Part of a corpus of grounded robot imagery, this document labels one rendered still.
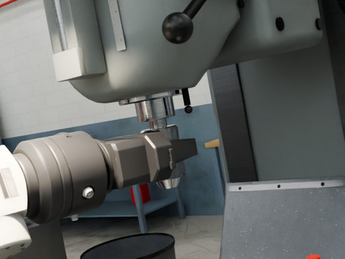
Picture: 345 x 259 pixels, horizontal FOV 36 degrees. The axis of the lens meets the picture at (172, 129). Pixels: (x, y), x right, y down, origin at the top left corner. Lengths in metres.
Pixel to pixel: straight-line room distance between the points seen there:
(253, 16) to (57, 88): 6.59
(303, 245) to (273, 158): 0.17
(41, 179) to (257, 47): 0.32
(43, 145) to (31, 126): 7.18
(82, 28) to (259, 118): 0.52
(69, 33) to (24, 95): 7.20
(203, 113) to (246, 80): 4.70
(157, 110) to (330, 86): 0.39
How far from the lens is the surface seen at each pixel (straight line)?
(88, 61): 0.57
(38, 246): 0.88
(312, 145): 0.97
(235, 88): 1.02
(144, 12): 0.56
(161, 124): 0.65
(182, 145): 0.64
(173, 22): 0.50
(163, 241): 2.86
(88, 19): 0.58
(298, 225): 0.98
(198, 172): 5.88
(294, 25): 0.76
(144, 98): 0.62
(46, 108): 7.43
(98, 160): 0.57
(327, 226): 0.95
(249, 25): 0.70
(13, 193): 0.53
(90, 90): 0.61
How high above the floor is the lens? 1.30
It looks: 3 degrees down
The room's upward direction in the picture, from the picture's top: 10 degrees counter-clockwise
